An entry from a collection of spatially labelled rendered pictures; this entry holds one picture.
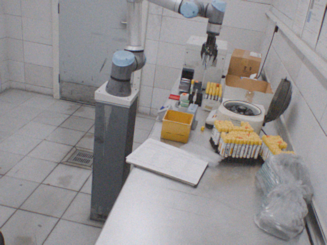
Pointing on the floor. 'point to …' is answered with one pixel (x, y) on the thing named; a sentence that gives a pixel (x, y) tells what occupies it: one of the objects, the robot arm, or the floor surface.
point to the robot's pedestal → (110, 154)
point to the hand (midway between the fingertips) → (206, 67)
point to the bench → (198, 199)
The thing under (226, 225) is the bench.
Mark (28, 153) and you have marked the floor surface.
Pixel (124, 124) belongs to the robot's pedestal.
